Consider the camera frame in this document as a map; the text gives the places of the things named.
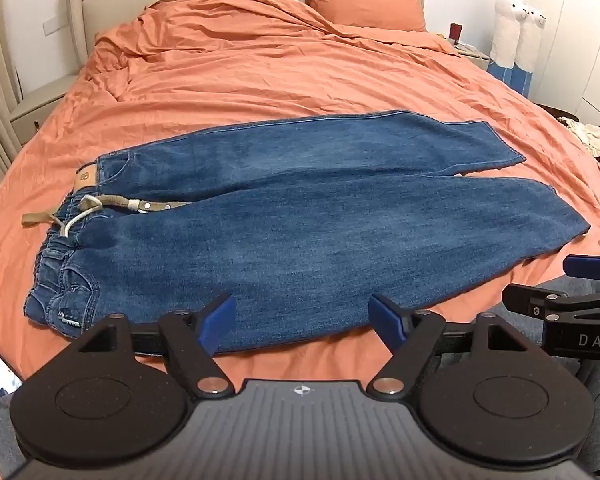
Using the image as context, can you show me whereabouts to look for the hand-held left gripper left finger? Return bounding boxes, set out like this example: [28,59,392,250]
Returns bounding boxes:
[72,293,237,401]

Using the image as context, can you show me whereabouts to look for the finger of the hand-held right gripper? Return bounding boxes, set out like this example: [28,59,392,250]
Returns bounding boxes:
[563,254,600,282]
[502,284,600,322]

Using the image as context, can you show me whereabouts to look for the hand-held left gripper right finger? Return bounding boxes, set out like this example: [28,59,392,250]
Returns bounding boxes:
[368,293,531,401]

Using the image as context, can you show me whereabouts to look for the blue denim pants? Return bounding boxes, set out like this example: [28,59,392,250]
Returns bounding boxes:
[22,109,590,357]

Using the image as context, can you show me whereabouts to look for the beige fabric belt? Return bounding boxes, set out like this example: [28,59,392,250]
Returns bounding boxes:
[21,195,191,227]

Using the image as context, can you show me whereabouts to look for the person's right leg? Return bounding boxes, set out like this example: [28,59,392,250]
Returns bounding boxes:
[442,274,600,461]

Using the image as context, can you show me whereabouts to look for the person's leg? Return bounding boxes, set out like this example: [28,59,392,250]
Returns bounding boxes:
[442,274,600,461]
[0,394,31,480]

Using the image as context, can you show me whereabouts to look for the pile of light clothes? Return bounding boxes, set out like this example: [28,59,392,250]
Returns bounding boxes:
[556,115,600,159]

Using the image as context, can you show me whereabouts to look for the smartphone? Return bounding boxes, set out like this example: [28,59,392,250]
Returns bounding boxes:
[0,350,25,404]

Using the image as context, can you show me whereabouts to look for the white wardrobe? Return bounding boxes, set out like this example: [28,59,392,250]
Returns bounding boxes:
[524,0,600,127]

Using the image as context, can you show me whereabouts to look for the white alpaca plush toy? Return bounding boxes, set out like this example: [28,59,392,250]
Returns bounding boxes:
[514,2,549,74]
[487,0,527,69]

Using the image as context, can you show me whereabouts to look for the white nightstand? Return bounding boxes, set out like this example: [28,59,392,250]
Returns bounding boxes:
[452,41,492,70]

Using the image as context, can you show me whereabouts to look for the person's left leg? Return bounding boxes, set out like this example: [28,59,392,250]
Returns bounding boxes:
[0,394,31,480]

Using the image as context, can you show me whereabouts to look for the orange bed cover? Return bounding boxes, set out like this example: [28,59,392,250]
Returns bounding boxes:
[0,0,600,480]

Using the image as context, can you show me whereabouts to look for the beige nightstand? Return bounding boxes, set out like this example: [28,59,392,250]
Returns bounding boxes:
[8,73,77,134]

